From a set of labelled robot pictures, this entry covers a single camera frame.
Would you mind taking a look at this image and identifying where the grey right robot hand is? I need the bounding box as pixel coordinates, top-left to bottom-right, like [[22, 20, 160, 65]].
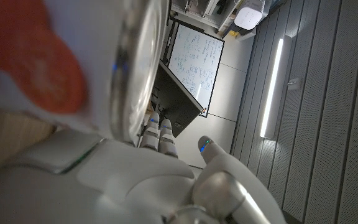
[[0, 111, 288, 224]]

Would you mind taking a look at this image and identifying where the red and white tin can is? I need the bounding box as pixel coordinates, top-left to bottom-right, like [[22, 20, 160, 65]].
[[0, 0, 171, 147]]

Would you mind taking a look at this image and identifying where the whiteboard with writing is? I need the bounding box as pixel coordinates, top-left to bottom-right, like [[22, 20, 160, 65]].
[[166, 23, 226, 118]]

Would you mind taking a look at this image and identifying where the long ceiling light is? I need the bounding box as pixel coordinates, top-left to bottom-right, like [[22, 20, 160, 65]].
[[259, 34, 293, 140]]

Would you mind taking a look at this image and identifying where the white rounded device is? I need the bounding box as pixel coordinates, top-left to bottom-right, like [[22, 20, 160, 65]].
[[233, 0, 265, 31]]

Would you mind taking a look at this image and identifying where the small grey wall fixture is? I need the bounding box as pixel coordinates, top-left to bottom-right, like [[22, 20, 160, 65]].
[[287, 77, 303, 91]]

